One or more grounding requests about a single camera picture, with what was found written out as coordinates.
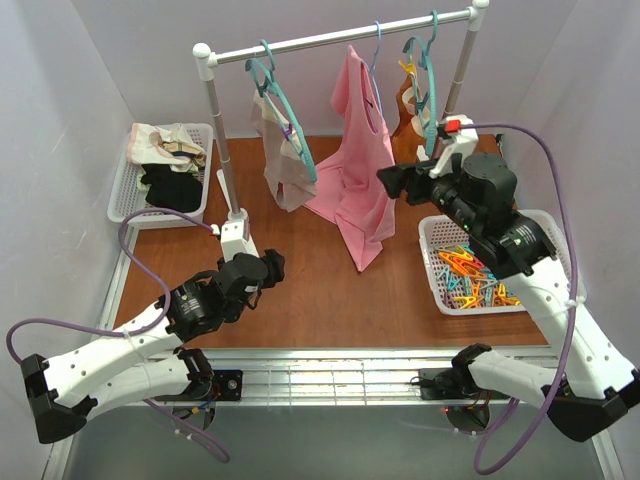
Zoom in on mauve underwear white waistband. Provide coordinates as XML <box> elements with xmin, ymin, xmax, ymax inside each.
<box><xmin>251</xmin><ymin>91</ymin><xmax>317</xmax><ymax>212</ymax></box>

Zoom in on purple clothespin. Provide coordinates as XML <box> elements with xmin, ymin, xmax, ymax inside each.
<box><xmin>281</xmin><ymin>123</ymin><xmax>295</xmax><ymax>141</ymax></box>

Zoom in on teal clothes hanger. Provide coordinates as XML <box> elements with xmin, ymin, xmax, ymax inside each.
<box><xmin>245</xmin><ymin>39</ymin><xmax>317</xmax><ymax>183</ymax></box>

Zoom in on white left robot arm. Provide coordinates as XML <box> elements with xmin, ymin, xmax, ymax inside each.
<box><xmin>20</xmin><ymin>249</ymin><xmax>285</xmax><ymax>444</ymax></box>

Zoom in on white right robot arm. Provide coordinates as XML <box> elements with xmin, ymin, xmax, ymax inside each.
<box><xmin>377</xmin><ymin>153</ymin><xmax>639</xmax><ymax>442</ymax></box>

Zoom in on brown beige underwear hanging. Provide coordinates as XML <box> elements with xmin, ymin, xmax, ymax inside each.
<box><xmin>390</xmin><ymin>75</ymin><xmax>426</xmax><ymax>164</ymax></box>

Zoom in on yellow clothespin on hanger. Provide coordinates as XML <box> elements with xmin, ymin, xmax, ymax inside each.
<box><xmin>398</xmin><ymin>57</ymin><xmax>418</xmax><ymax>80</ymax></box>

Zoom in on teal hanger on right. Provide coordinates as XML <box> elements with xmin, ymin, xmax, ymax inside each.
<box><xmin>403</xmin><ymin>10</ymin><xmax>439</xmax><ymax>157</ymax></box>

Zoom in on blue thin hanger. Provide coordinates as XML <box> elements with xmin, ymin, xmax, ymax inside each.
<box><xmin>367</xmin><ymin>21</ymin><xmax>384</xmax><ymax>118</ymax></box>

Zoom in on pink t-shirt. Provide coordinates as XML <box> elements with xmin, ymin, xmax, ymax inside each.
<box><xmin>305</xmin><ymin>46</ymin><xmax>395</xmax><ymax>272</ymax></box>

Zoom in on white clothespin basket right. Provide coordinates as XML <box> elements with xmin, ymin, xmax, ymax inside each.
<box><xmin>417</xmin><ymin>209</ymin><xmax>586</xmax><ymax>317</ymax></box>

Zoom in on pile of coloured clothespins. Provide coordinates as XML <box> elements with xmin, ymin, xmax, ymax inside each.
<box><xmin>433</xmin><ymin>244</ymin><xmax>521</xmax><ymax>310</ymax></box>

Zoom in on black garment in basket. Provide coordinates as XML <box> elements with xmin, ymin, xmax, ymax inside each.
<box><xmin>140</xmin><ymin>164</ymin><xmax>203</xmax><ymax>213</ymax></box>

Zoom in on white laundry basket left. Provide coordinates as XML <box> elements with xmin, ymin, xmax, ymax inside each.
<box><xmin>107</xmin><ymin>123</ymin><xmax>215</xmax><ymax>230</ymax></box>

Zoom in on cream pink garment in basket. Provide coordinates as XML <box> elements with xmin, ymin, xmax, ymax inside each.
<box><xmin>126</xmin><ymin>123</ymin><xmax>207</xmax><ymax>173</ymax></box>

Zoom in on white clothes rack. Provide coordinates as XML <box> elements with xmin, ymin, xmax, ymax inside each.
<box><xmin>192</xmin><ymin>0</ymin><xmax>491</xmax><ymax>229</ymax></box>

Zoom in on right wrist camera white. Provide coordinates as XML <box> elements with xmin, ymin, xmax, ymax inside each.
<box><xmin>429</xmin><ymin>115</ymin><xmax>479</xmax><ymax>179</ymax></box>

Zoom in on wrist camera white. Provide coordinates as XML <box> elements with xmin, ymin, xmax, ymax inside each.
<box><xmin>211</xmin><ymin>208</ymin><xmax>259</xmax><ymax>262</ymax></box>
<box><xmin>429</xmin><ymin>115</ymin><xmax>479</xmax><ymax>179</ymax></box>

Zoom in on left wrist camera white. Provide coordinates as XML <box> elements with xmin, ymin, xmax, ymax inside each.
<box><xmin>211</xmin><ymin>208</ymin><xmax>259</xmax><ymax>262</ymax></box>

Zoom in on aluminium mounting rail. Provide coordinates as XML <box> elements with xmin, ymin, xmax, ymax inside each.
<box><xmin>64</xmin><ymin>347</ymin><xmax>601</xmax><ymax>409</ymax></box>

